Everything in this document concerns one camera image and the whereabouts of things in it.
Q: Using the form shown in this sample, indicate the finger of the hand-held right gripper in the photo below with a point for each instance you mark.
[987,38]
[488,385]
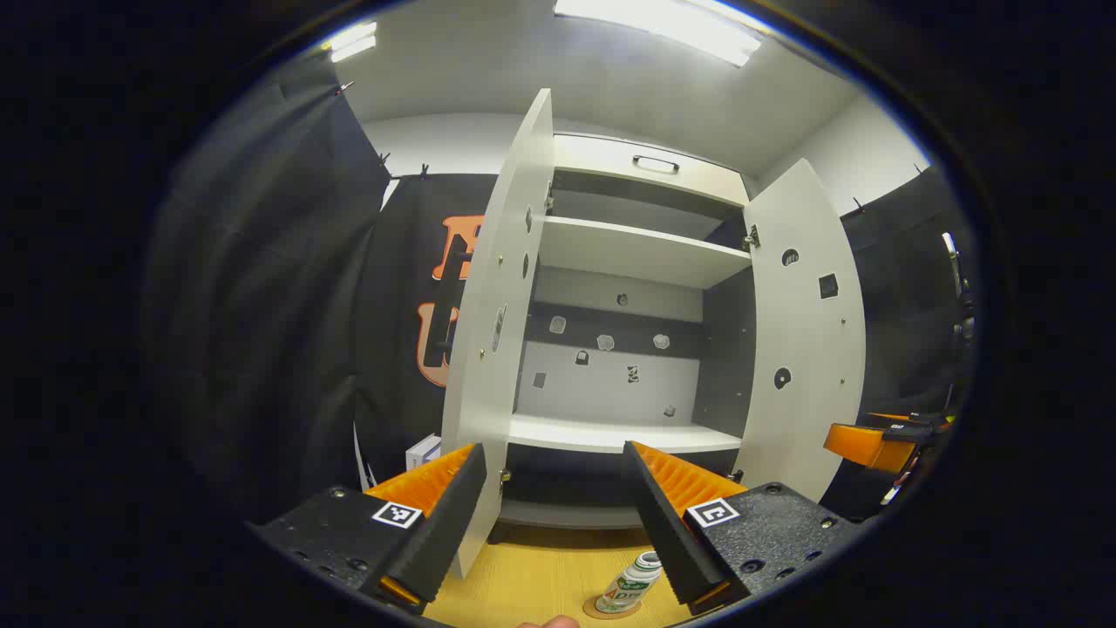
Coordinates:
[863,445]

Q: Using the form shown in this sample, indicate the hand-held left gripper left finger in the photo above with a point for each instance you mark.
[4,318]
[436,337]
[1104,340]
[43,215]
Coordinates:
[449,523]

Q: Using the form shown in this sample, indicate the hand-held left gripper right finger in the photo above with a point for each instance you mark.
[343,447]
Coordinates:
[667,532]

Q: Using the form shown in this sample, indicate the white bottle green label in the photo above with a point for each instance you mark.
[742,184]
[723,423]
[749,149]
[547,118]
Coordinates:
[629,583]

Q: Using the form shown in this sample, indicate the white cabinet door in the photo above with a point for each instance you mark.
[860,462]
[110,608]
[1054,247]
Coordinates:
[488,349]
[806,349]

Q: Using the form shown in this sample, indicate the small white box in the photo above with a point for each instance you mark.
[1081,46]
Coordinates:
[423,452]

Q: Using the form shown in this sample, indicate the round cork coaster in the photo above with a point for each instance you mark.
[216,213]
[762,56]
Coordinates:
[593,609]

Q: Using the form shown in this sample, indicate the white cabinet shelf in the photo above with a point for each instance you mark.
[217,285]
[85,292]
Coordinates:
[610,434]
[636,253]

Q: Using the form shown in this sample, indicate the white cabinet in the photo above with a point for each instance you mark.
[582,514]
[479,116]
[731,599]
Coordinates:
[610,384]

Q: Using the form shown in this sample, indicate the white cabinet drawer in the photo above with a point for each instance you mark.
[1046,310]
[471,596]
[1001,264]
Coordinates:
[610,170]

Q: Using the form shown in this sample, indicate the large ceiling light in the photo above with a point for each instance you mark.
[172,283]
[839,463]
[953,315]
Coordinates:
[663,22]

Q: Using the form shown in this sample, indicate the small ceiling light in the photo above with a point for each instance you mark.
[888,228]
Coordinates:
[353,42]

